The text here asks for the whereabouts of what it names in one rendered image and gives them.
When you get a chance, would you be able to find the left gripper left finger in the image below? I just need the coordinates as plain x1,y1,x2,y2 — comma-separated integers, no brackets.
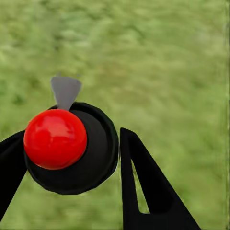
0,131,27,221

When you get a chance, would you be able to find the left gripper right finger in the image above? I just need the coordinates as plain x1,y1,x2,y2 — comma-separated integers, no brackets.
119,127,201,230

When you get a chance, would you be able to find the pesticide atomizer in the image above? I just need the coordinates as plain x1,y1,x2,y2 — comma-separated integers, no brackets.
23,75,120,195

